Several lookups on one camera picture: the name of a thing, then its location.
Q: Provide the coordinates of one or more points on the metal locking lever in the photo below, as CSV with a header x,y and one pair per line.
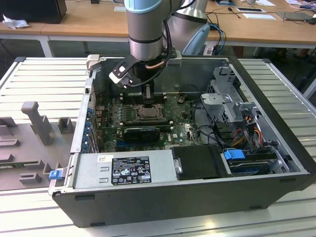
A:
x,y
133,100

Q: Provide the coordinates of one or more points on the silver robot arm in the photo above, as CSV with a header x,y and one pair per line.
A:
x,y
144,29

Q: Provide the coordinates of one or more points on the black graphics card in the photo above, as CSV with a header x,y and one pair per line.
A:
x,y
140,134

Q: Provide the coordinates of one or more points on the green motherboard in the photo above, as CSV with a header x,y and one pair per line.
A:
x,y
177,138

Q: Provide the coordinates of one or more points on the grey plastic case latch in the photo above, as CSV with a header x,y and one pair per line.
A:
x,y
93,61

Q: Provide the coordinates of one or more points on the grey metal drive cage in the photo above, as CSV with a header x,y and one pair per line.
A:
x,y
217,101

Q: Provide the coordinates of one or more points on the silver metal latch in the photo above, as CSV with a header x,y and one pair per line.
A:
x,y
178,168

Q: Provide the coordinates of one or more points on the white labelled box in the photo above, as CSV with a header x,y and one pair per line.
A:
x,y
208,50

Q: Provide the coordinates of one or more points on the black plastic shroud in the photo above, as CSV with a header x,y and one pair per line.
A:
x,y
197,163

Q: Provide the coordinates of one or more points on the grey power supply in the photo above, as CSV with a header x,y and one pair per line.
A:
x,y
89,172

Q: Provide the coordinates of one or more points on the wooden desk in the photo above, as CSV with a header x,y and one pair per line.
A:
x,y
74,29

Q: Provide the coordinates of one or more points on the hard disk in blue carrier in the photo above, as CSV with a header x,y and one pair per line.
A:
x,y
233,155

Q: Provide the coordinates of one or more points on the black open PC case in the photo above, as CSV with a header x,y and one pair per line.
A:
x,y
148,205

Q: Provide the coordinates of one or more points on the blue case latch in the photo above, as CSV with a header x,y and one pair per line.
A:
x,y
55,174

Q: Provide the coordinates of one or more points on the grey parts rack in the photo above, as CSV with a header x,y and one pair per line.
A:
x,y
24,153

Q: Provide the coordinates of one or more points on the white flat device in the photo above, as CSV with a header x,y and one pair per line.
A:
x,y
250,10

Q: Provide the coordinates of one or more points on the white paper sheet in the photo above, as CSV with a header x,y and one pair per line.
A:
x,y
259,16

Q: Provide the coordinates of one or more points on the black box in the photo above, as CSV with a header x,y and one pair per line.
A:
x,y
32,11

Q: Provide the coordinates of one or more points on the crumpled white paper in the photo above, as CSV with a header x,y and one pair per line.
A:
x,y
14,23

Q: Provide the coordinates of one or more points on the large white wrist camera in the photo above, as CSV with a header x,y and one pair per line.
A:
x,y
117,77

